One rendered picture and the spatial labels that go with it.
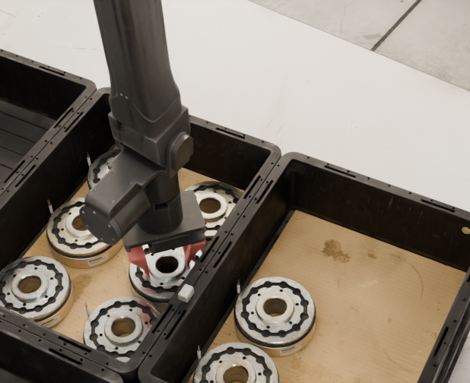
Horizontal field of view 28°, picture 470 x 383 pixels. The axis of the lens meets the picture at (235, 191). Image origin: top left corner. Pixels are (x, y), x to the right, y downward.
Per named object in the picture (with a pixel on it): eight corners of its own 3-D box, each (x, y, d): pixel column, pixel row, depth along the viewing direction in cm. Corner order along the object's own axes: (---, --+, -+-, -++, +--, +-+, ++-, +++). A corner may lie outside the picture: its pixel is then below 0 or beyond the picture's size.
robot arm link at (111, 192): (194, 129, 104) (133, 94, 107) (126, 195, 98) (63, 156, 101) (194, 197, 113) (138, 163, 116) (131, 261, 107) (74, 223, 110)
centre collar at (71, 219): (79, 207, 133) (78, 204, 132) (108, 219, 131) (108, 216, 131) (58, 231, 130) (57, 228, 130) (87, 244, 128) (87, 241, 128)
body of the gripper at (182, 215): (207, 235, 118) (203, 196, 112) (126, 256, 116) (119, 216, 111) (194, 197, 122) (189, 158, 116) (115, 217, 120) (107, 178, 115)
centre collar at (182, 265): (160, 247, 128) (160, 244, 127) (192, 260, 126) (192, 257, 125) (141, 273, 125) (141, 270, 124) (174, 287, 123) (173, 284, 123)
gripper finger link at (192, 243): (210, 276, 124) (205, 230, 117) (157, 289, 123) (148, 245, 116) (196, 237, 128) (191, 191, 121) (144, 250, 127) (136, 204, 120)
